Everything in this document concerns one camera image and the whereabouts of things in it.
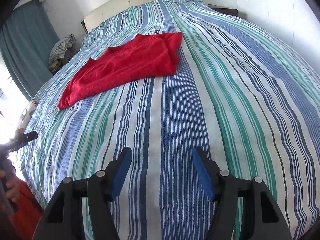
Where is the red sweater white motif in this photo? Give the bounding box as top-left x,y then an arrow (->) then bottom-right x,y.
57,32 -> 183,110

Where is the person's left hand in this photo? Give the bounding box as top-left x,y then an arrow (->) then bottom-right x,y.
6,160 -> 20,204

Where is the patterned cream pillow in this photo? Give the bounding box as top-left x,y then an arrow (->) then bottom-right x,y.
15,99 -> 38,134

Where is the checkered folded cloth pile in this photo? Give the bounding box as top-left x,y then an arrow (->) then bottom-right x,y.
49,34 -> 75,64

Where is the teal curtain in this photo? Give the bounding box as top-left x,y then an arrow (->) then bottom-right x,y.
1,0 -> 59,100

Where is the striped blue green bedspread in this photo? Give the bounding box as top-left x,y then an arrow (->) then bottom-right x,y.
18,0 -> 319,239

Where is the dark bedside table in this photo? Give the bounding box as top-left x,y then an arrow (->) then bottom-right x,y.
208,5 -> 239,17

